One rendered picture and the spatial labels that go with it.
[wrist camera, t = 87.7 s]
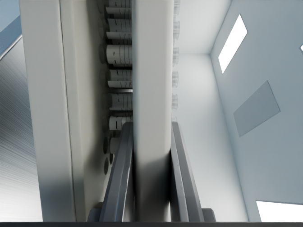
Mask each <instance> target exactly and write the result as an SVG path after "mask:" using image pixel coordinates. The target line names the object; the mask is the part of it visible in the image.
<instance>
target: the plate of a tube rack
mask: <svg viewBox="0 0 303 227"><path fill-rule="evenodd" d="M131 3H132V65H133V155H134V217H135V222H169V209H170V144H171V101H172V57H173V14H174V0H131Z"/></svg>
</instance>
